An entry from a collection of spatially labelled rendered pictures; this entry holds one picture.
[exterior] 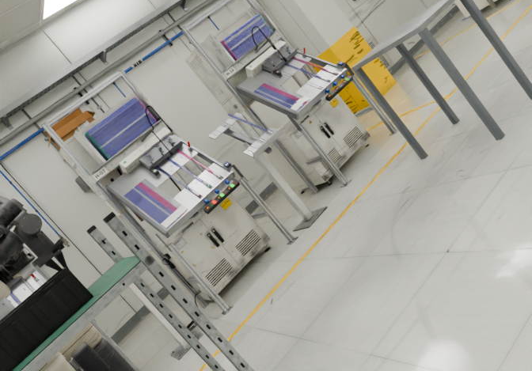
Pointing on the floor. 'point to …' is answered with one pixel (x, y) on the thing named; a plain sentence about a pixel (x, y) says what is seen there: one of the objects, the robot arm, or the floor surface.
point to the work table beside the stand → (394, 39)
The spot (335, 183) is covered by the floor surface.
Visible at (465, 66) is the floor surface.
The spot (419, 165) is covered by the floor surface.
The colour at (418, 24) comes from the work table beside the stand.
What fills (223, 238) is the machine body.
